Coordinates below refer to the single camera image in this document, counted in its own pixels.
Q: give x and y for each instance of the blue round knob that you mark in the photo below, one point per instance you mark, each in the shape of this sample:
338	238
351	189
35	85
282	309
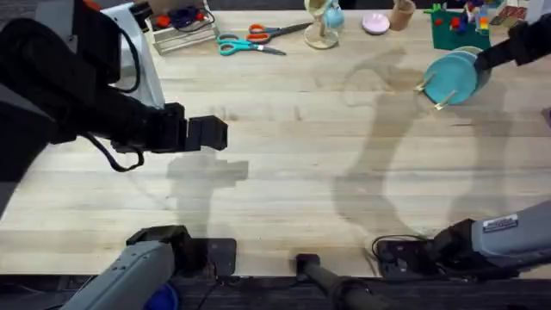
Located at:
165	298

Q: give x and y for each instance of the black mount pole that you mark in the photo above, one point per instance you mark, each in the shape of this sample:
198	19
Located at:
331	280

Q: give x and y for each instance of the light blue plate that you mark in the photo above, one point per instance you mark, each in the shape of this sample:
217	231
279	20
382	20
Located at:
467	55

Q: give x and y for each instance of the wooden cup stand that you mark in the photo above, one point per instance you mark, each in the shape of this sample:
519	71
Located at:
320	39

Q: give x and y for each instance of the teal plate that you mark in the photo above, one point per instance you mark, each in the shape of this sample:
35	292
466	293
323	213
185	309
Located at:
450	79

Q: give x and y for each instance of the beige cup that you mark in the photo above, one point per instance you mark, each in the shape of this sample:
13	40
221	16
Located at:
316	6

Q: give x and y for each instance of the brown cup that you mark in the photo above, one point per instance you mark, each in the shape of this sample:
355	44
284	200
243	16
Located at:
402	15

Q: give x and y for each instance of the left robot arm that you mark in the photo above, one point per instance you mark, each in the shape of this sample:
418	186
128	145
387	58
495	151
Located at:
39	86

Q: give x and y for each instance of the green board with toy blocks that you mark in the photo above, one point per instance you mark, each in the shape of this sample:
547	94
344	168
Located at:
456	32

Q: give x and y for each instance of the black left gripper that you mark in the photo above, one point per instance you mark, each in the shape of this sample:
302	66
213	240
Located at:
150	129

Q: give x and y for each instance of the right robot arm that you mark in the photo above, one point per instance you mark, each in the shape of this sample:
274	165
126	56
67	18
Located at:
503	241

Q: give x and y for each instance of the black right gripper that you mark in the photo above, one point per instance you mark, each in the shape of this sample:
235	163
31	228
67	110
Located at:
534	41

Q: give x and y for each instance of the light blue cup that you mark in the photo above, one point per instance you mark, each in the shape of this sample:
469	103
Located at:
333	17

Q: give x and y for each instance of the orange and black pouch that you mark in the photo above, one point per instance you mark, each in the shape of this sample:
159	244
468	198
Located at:
92	3

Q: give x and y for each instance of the pale green plate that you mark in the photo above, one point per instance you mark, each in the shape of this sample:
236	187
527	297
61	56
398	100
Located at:
483	73

